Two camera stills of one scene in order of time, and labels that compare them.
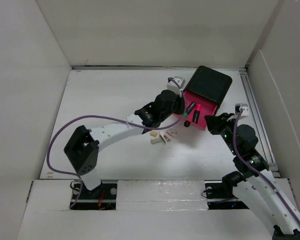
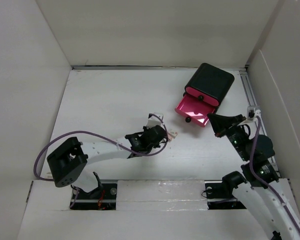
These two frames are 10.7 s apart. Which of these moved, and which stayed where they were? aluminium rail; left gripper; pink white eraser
Moved: left gripper
Stayed: pink white eraser; aluminium rail
